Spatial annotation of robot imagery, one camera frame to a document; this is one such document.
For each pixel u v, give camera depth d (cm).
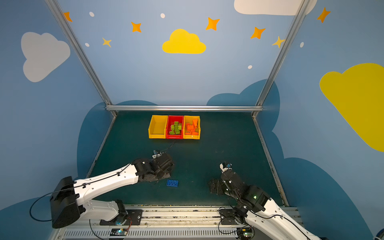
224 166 69
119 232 70
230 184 54
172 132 107
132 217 74
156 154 73
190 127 107
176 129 109
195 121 110
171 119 110
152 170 56
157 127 111
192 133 105
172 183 86
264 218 46
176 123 112
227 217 74
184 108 127
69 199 39
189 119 113
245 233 71
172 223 74
